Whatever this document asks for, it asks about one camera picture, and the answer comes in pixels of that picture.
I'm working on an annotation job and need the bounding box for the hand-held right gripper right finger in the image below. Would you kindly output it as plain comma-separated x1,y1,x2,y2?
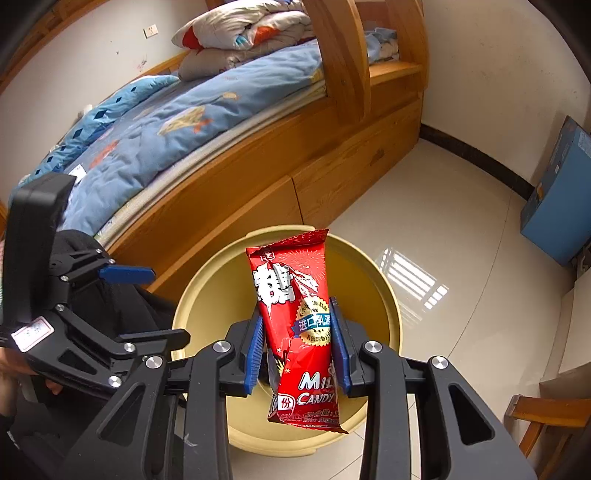
329,298,539,480

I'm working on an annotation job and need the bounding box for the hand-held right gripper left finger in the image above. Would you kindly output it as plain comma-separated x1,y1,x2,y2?
64,307,267,480

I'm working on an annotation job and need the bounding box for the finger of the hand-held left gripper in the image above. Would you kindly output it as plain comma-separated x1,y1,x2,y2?
50,248,156,288
31,305,191,398

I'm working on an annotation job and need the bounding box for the yellow plastic trash bin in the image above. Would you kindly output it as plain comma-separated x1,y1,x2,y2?
172,224,403,455

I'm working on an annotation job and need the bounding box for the red candy packet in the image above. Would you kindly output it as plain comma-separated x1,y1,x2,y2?
245,228,349,435

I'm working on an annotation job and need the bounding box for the person's left hand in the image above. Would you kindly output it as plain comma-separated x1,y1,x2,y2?
0,348,64,398

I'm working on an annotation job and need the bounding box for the person's black clothing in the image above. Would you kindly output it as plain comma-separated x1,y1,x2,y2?
9,228,195,480

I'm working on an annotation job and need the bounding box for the wooden bed drawer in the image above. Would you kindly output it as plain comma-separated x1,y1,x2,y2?
111,178,304,297
292,99,424,227

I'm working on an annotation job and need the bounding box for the blue printed quilt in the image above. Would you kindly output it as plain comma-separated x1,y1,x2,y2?
9,46,334,241

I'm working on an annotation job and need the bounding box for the blue diamond pattern pillow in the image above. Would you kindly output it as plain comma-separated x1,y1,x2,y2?
28,74,182,182

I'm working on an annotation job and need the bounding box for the wooden chair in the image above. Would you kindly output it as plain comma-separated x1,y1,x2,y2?
503,394,591,480

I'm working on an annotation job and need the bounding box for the blue cardboard box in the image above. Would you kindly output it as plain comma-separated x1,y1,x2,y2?
520,115,591,268

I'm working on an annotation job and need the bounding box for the folded patterned quilt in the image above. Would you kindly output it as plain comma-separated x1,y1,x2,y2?
171,0,320,82

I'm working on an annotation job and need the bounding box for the pile of blue clothes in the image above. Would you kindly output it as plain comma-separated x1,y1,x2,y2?
366,28,400,64

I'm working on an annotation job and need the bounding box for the wooden bunk bed frame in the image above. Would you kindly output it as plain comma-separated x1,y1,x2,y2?
0,0,426,305

